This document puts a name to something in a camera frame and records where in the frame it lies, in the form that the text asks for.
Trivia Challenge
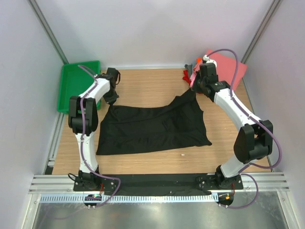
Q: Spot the black t shirt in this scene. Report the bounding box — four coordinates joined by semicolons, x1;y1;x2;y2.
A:
96;89;212;156

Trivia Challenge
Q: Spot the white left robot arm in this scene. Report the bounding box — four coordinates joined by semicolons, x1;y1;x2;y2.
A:
68;64;121;191

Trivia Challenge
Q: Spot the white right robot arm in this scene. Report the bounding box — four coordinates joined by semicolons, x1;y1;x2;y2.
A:
192;62;273;189

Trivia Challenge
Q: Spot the folded light pink t shirt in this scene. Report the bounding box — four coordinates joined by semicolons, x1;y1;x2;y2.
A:
190;72;197;87

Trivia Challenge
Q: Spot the folded red t shirt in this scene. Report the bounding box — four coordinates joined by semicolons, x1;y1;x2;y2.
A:
183;70;191;85

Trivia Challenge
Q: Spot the folded salmon pink t shirt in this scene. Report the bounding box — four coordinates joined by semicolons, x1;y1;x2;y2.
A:
209;52;247;91

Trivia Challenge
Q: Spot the folded grey t shirt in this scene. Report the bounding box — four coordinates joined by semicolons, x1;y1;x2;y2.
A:
184;62;196;75

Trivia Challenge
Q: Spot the green plastic bin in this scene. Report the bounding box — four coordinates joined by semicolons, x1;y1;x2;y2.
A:
57;61;101;114

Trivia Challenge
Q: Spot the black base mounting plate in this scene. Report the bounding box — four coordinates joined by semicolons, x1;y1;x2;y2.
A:
73;173;244;192

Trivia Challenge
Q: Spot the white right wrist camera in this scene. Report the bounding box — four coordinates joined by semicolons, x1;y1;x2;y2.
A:
203;55;217;67

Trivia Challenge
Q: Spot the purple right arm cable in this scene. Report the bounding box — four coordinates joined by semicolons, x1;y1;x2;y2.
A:
207;48;284;209

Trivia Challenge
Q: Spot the right aluminium corner post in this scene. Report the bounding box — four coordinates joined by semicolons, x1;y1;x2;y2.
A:
240;0;283;65

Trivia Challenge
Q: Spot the aluminium corner post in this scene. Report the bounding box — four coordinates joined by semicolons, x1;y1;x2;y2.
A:
240;0;283;65
27;0;69;64

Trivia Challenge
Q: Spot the left aluminium corner post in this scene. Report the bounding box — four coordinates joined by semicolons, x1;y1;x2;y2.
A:
27;0;69;64

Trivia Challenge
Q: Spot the aluminium frame rail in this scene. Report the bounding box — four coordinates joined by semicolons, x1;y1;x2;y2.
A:
29;172;290;194

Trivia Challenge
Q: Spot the white slotted cable duct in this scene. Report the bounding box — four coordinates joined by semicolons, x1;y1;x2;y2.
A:
40;193;218;204

